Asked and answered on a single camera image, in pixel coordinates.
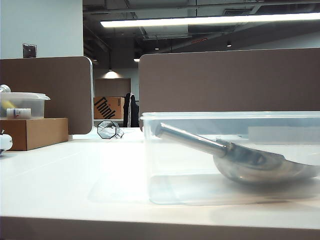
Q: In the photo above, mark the metal ice scoop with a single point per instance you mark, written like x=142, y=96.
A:
x=250, y=170

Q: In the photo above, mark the printed orange cardboard box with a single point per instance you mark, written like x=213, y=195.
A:
x=110, y=107

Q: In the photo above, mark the plain brown cardboard box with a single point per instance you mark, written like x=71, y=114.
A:
x=37, y=133

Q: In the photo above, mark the black jacket on chair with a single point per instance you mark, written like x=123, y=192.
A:
x=133, y=110

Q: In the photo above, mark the octagonal black-rimmed glass cup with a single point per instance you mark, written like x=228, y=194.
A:
x=106, y=130

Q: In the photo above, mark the rectangular transparent plastic container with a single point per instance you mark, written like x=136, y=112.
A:
x=175, y=175

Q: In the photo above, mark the hanging pendant lamp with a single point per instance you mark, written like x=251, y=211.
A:
x=111, y=74

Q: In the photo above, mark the brown desk partition panel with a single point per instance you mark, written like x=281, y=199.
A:
x=62, y=87
x=225, y=80

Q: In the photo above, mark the long ceiling light strip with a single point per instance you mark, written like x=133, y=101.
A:
x=200, y=20

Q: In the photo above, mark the round transparent plastic container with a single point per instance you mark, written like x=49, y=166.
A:
x=35, y=107

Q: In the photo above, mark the small white labelled bottle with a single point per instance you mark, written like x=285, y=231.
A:
x=20, y=113

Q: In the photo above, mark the white black remote controller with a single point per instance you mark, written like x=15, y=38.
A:
x=5, y=142

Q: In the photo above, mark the shiny clear packaged bag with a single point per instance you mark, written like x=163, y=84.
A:
x=4, y=88

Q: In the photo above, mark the metal wall switch plate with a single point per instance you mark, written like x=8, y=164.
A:
x=29, y=50

